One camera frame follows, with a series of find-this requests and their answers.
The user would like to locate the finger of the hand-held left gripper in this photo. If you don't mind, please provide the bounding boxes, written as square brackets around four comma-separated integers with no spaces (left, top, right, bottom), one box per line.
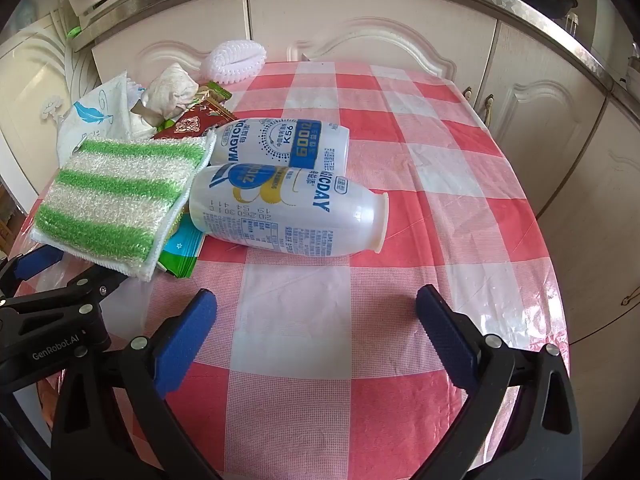
[50,266,128,313]
[0,246,65,297]

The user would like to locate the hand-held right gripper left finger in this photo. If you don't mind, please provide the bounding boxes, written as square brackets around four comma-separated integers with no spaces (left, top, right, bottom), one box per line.
[50,288,236,480]

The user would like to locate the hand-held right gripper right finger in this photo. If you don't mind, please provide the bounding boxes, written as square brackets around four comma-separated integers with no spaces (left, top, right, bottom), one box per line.
[416,284,584,480]

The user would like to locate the colourful snack wrapper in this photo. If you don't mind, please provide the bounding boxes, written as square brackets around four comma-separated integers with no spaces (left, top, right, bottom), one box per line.
[29,136,217,282]

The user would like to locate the white plastic bottle yellow print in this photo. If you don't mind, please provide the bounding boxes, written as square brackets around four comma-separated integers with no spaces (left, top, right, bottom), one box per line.
[187,162,391,256]

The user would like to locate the white tissue packet feather print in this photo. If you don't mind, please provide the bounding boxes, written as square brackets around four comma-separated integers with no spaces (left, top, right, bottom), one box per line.
[56,72,161,168]

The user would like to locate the white tissue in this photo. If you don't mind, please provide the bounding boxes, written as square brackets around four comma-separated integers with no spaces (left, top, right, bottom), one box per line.
[141,62,198,123]

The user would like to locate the white plastic bottle blue label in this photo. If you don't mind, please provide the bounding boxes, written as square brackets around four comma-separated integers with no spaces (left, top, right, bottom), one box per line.
[207,117,351,173]

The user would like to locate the green floral packet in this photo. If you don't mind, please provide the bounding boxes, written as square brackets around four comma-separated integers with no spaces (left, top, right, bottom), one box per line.
[155,212,206,279]

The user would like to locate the glass door white floral print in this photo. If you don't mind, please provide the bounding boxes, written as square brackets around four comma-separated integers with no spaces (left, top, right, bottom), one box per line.
[0,10,98,201]

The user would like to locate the red white checkered tablecloth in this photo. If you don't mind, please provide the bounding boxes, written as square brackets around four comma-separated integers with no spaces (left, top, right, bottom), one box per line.
[12,60,571,480]

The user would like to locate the red snack wrapper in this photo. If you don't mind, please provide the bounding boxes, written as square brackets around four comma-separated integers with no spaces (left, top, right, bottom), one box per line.
[150,102,238,142]

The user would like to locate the white cabinet door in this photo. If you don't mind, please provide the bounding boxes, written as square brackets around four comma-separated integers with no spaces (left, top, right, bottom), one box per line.
[535,97,640,356]
[472,22,611,221]
[91,0,251,88]
[246,0,501,111]

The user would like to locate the green snack wrapper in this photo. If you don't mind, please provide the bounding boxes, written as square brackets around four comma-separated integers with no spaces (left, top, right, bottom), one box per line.
[192,81,233,111]

